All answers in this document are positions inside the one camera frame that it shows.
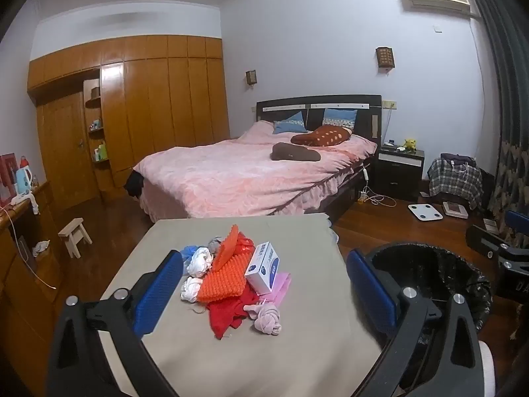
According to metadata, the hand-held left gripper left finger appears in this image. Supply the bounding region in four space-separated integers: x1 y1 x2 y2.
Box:
46 249 184 397

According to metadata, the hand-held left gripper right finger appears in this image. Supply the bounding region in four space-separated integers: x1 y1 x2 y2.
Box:
346 249 486 397

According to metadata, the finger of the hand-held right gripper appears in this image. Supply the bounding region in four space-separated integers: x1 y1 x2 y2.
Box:
466 224 513 262
505 209 529 244

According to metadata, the white tissue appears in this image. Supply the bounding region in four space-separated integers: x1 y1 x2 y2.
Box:
181 277 204 302
187 247 213 279

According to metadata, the blue plastic bag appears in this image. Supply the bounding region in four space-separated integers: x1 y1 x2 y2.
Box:
181 245 199 271

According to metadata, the black trash bin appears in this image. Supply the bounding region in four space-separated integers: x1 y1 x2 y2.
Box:
366 242 494 397

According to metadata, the red cloth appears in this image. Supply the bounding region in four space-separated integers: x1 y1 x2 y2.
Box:
207 285 259 340

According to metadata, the pink sheet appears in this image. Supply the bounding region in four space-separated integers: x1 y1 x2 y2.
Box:
258 272 292 304

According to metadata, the red plastic bag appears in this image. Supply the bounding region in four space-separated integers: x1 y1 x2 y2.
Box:
231 232 258 263

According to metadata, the pink knotted sock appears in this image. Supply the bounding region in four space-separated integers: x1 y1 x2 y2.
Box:
243 301 283 336

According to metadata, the white and blue box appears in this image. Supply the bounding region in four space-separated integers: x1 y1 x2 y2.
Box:
244 242 281 296

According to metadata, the white scale red centre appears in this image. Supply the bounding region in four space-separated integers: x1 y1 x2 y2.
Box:
441 200 469 220

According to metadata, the white bathroom scale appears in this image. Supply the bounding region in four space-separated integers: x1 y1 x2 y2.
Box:
408 203 444 221

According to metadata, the plaid cloth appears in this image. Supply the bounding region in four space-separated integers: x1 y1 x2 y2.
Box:
427 158 484 211

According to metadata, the dark jacket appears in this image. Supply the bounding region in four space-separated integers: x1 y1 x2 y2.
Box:
440 153 476 168

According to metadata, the beige table cover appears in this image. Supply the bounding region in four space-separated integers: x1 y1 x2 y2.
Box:
97 213 383 397

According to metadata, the dark nightstand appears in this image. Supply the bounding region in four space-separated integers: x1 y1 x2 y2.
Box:
375 146 426 203

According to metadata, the small wooden stool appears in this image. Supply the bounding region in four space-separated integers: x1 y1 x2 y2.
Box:
58 217 92 259

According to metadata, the patterned curtain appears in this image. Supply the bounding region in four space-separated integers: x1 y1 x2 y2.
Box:
457 0 529 253

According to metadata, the black cloth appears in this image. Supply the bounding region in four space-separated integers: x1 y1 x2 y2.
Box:
125 169 145 198

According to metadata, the pink bedspread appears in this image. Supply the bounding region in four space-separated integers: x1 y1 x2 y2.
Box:
133 120 379 220

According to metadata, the brown pillow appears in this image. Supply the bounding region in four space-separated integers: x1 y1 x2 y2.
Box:
270 142 322 163

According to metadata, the red dotted pillow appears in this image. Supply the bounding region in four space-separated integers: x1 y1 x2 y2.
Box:
290 125 353 147

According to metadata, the dark wooden bed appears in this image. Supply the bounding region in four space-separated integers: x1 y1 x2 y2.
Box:
132 94 383 224

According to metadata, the blue white kettle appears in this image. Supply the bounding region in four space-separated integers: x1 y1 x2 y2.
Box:
16 166 34 196

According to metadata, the blue pillow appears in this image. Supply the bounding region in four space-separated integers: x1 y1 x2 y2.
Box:
322 108 358 130
273 111 308 135

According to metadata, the wooden wardrobe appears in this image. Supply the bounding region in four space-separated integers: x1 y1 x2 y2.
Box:
27 34 231 211

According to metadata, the red box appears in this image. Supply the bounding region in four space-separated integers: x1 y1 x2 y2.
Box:
0 153 19 201

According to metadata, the white cable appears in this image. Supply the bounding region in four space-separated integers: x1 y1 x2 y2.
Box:
364 182 397 208

